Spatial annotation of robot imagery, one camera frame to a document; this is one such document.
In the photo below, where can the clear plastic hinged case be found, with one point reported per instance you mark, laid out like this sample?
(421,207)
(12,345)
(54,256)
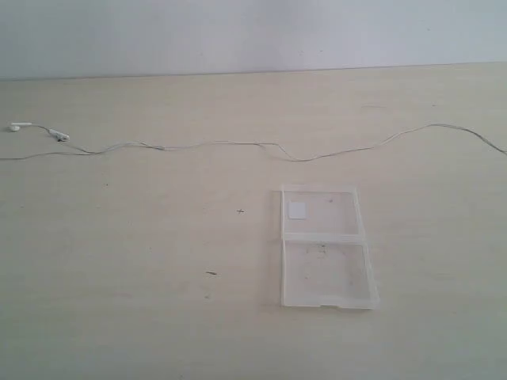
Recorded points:
(325,260)

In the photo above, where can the white wired earphones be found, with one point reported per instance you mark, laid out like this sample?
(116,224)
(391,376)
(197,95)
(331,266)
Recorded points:
(78,151)

